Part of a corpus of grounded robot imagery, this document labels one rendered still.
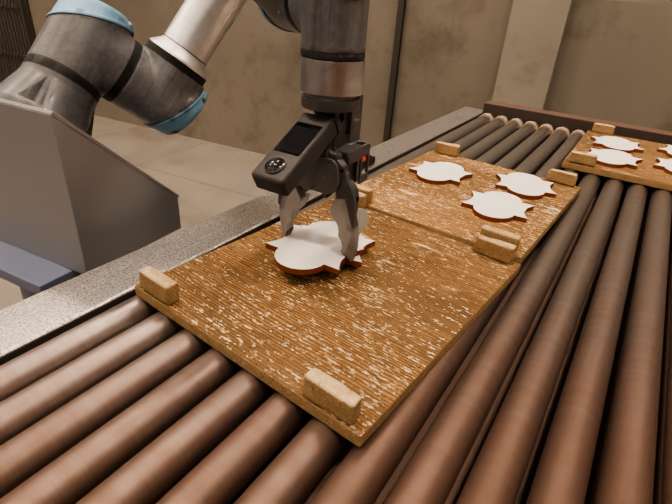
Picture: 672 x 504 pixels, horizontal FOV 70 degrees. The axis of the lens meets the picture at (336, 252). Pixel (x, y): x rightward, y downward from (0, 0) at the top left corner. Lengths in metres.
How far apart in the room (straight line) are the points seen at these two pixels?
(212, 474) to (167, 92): 0.67
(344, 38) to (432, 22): 2.85
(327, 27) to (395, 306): 0.33
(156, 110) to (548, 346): 0.73
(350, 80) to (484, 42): 2.78
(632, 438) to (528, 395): 0.10
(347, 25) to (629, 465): 0.50
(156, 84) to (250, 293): 0.46
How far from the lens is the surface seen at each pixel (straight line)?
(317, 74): 0.57
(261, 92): 4.04
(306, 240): 0.67
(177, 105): 0.94
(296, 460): 0.45
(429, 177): 1.01
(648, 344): 0.70
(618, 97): 3.30
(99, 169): 0.78
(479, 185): 1.04
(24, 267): 0.88
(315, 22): 0.56
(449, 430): 0.49
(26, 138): 0.79
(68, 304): 0.68
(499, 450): 0.49
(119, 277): 0.71
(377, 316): 0.58
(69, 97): 0.87
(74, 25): 0.91
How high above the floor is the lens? 1.28
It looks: 29 degrees down
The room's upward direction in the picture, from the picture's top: 4 degrees clockwise
